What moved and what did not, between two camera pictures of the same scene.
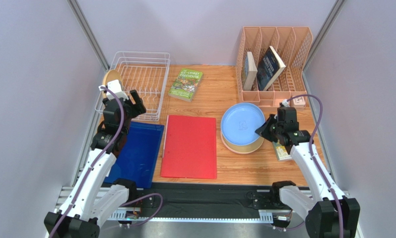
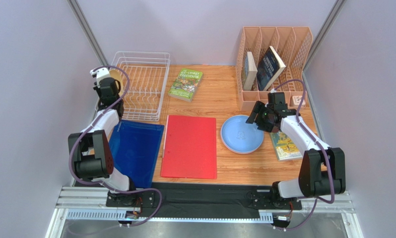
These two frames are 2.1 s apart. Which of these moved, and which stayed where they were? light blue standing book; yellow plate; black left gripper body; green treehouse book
Moved: black left gripper body
Stayed: green treehouse book; yellow plate; light blue standing book
